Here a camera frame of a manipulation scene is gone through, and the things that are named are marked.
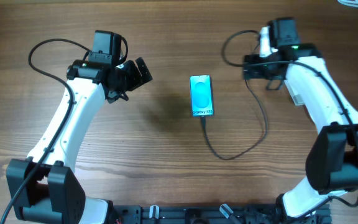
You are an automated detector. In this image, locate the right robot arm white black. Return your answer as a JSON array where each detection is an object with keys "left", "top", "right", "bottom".
[{"left": 243, "top": 17, "right": 358, "bottom": 222}]

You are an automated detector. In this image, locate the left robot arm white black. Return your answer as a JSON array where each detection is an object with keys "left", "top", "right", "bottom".
[{"left": 6, "top": 30, "right": 152, "bottom": 223}]

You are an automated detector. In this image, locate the white power strip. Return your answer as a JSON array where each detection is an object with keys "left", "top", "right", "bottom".
[{"left": 284, "top": 80, "right": 305, "bottom": 106}]

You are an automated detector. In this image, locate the blue Galaxy smartphone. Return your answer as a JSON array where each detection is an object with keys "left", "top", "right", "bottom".
[{"left": 190, "top": 75, "right": 214, "bottom": 117}]

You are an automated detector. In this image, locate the black charger cable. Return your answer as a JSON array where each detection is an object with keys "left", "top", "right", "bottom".
[{"left": 199, "top": 79, "right": 269, "bottom": 161}]

